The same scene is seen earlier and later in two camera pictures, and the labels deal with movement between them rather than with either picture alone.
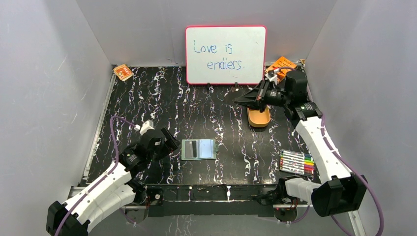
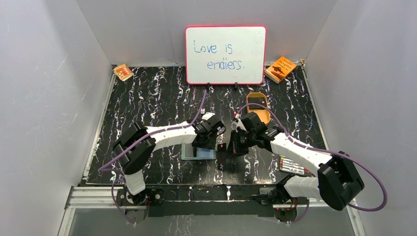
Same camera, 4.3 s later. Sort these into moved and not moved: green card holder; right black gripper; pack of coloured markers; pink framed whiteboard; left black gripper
Moved: left black gripper; right black gripper
Not moved: green card holder; pack of coloured markers; pink framed whiteboard
